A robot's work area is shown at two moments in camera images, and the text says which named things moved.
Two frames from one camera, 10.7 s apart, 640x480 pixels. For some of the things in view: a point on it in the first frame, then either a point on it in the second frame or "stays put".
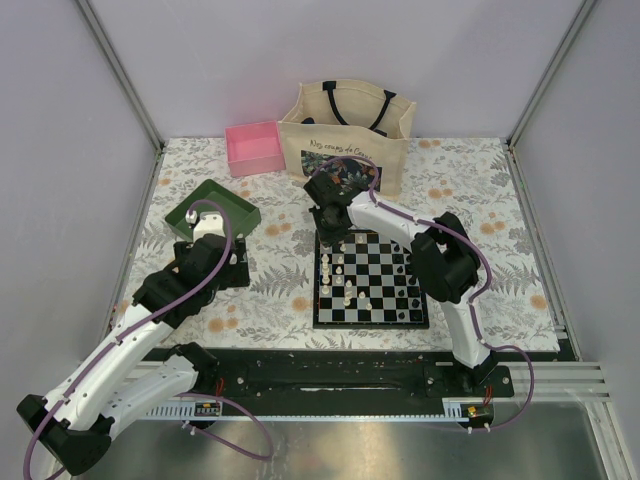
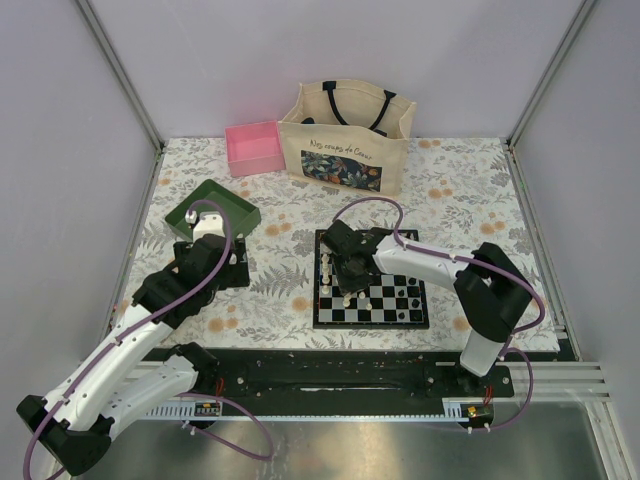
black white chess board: (365, 281) stays put
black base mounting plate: (420, 373) stays put
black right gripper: (328, 239) → (345, 285)
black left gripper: (237, 275) stays put
